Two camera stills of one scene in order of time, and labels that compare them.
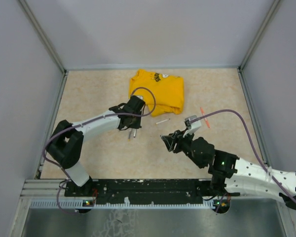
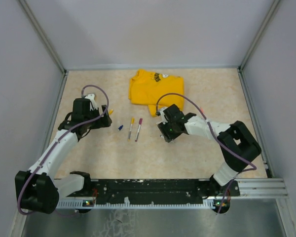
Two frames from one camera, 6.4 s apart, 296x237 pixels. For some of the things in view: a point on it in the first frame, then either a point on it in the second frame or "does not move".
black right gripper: [176, 138] to [168, 137]
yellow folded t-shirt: [168, 92] does not move
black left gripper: [135, 125] to [104, 121]
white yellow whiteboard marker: [130, 131] does not move
